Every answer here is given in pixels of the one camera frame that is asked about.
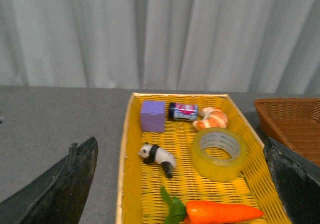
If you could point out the purple foam cube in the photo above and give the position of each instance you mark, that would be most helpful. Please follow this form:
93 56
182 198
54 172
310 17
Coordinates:
152 116

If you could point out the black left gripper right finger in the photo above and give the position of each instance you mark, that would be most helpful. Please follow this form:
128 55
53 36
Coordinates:
297 182

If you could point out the brown woven basket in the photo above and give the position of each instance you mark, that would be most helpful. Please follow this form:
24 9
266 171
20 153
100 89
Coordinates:
294 122

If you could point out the grey curtain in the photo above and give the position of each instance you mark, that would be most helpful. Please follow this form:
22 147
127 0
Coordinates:
267 46

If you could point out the yellow woven basket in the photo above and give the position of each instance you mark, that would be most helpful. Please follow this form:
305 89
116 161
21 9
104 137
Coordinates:
138 198

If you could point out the toy croissant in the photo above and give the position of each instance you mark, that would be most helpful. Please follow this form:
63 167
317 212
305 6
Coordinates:
212 117

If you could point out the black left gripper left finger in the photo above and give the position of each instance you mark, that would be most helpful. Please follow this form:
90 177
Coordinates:
59 195

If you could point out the toy orange carrot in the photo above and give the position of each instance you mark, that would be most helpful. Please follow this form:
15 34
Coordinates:
206 212

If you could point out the yellow tape roll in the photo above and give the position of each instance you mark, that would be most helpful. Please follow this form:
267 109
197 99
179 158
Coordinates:
218 154

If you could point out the toy panda figure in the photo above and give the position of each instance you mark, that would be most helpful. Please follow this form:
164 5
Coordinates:
155 154

